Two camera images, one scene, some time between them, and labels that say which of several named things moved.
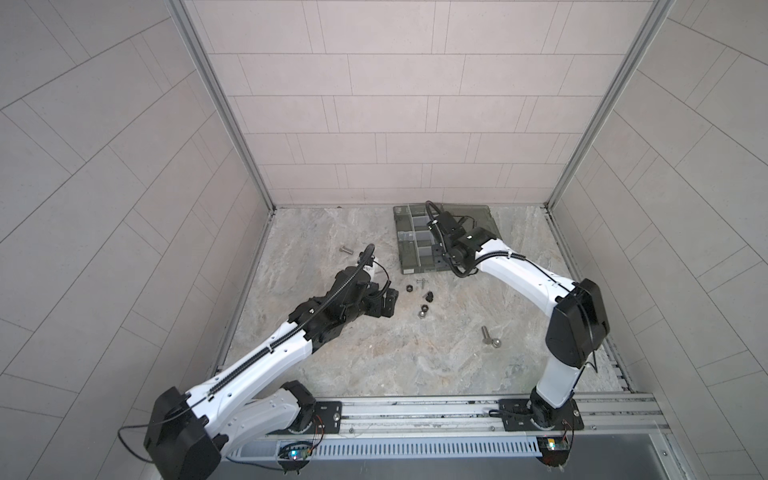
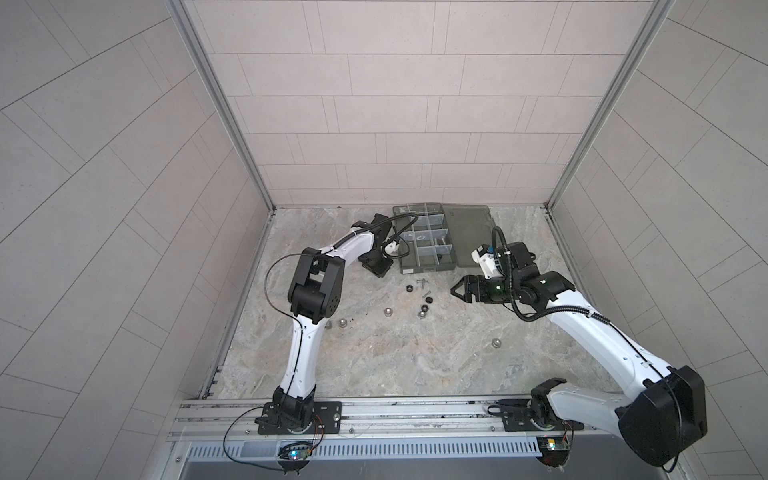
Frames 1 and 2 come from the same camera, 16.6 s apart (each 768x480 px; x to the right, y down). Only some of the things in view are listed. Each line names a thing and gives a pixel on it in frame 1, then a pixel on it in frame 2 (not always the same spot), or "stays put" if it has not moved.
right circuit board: [554, 450] stays put
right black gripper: [435, 259] → [468, 288]
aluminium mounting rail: [606, 418] stays put
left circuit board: [295, 456] stays put
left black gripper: [388, 303] → [381, 270]
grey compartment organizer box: [415, 242] stays put
